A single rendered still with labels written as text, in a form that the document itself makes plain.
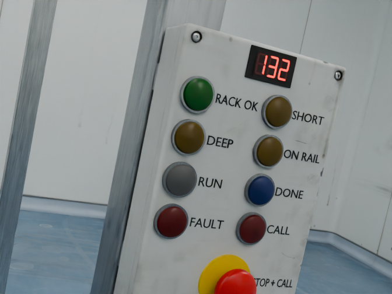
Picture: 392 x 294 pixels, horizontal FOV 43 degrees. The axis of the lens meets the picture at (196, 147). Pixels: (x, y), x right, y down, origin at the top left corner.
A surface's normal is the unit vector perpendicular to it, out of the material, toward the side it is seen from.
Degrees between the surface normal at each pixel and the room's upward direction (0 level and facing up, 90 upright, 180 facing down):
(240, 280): 65
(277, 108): 88
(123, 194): 90
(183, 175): 87
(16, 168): 90
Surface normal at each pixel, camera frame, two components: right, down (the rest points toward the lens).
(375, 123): -0.92, -0.16
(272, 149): 0.43, 0.11
